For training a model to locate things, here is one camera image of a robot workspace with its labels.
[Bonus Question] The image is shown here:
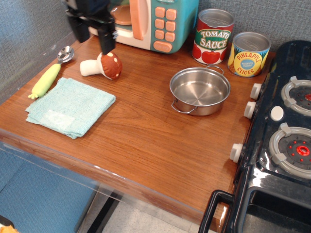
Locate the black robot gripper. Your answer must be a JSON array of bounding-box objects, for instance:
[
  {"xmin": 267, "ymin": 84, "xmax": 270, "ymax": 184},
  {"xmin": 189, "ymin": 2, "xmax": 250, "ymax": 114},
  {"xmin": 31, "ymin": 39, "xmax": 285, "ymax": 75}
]
[{"xmin": 64, "ymin": 0, "xmax": 118, "ymax": 55}]

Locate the brown white plush mushroom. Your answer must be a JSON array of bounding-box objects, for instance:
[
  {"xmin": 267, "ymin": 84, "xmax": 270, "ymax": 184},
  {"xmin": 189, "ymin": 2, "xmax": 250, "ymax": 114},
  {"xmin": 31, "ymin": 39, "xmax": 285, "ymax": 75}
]
[{"xmin": 80, "ymin": 52, "xmax": 122, "ymax": 80}]

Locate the light blue folded cloth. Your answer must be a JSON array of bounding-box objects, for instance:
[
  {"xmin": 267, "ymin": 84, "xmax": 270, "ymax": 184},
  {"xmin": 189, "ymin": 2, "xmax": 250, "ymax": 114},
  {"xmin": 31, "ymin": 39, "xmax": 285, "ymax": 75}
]
[{"xmin": 26, "ymin": 77, "xmax": 116, "ymax": 139}]

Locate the orange toy plate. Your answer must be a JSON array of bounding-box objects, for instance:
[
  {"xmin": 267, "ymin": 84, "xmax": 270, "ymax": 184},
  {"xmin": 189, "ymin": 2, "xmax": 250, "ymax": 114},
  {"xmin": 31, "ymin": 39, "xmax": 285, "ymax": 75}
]
[{"xmin": 110, "ymin": 4, "xmax": 132, "ymax": 26}]

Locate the teal cream toy microwave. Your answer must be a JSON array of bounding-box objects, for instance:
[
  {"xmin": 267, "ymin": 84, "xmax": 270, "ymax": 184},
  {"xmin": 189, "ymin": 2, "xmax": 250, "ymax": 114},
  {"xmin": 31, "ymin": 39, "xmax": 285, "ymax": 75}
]
[{"xmin": 87, "ymin": 0, "xmax": 200, "ymax": 54}]

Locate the tomato sauce can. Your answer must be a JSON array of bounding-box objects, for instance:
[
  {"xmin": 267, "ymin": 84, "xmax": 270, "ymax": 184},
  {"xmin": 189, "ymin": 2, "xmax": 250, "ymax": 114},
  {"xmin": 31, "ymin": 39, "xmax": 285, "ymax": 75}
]
[{"xmin": 192, "ymin": 8, "xmax": 235, "ymax": 65}]

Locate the small steel pot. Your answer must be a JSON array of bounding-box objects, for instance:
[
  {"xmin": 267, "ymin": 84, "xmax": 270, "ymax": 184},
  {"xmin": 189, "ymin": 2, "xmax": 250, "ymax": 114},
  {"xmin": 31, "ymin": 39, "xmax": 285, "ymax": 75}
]
[{"xmin": 170, "ymin": 65, "xmax": 231, "ymax": 116}]

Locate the pineapple slices can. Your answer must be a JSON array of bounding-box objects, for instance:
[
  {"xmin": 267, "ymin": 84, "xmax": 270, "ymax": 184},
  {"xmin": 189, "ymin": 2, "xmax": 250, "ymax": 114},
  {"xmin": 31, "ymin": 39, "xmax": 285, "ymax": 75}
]
[{"xmin": 227, "ymin": 32, "xmax": 271, "ymax": 77}]

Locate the white stove knob upper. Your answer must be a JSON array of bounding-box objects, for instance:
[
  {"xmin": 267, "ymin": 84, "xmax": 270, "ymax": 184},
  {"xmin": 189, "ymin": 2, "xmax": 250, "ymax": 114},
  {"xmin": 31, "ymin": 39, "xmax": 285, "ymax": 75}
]
[{"xmin": 250, "ymin": 83, "xmax": 262, "ymax": 100}]

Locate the white stove knob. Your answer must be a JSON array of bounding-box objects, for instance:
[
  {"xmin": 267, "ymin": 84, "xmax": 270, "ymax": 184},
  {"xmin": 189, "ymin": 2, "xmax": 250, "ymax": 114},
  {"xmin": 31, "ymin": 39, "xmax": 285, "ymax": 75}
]
[
  {"xmin": 244, "ymin": 101, "xmax": 256, "ymax": 119},
  {"xmin": 250, "ymin": 83, "xmax": 262, "ymax": 100},
  {"xmin": 229, "ymin": 143, "xmax": 243, "ymax": 163}
]

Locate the white stove knob middle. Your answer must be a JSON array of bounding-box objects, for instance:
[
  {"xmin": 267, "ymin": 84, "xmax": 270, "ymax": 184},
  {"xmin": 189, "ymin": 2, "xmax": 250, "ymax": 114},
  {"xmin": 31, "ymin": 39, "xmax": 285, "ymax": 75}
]
[{"xmin": 244, "ymin": 101, "xmax": 256, "ymax": 119}]

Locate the white stove knob lower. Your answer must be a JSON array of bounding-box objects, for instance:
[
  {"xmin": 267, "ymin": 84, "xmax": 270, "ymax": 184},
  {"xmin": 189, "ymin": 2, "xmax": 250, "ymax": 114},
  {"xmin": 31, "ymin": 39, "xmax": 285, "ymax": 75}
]
[{"xmin": 229, "ymin": 143, "xmax": 243, "ymax": 163}]

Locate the orange object at corner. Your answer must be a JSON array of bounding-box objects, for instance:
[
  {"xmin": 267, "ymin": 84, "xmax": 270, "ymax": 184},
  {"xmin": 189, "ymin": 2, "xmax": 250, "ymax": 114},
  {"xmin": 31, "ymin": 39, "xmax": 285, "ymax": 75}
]
[{"xmin": 0, "ymin": 216, "xmax": 19, "ymax": 233}]

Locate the black toy stove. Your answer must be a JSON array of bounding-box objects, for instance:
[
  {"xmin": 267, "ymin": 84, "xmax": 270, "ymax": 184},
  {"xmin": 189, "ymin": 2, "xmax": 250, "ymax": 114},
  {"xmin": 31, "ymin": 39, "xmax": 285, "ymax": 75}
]
[{"xmin": 199, "ymin": 40, "xmax": 311, "ymax": 233}]

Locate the spoon with yellow-green handle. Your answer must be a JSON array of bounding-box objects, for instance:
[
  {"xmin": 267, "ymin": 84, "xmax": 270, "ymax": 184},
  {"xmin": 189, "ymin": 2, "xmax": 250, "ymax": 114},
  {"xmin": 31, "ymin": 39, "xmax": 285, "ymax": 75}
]
[{"xmin": 28, "ymin": 46, "xmax": 74, "ymax": 100}]

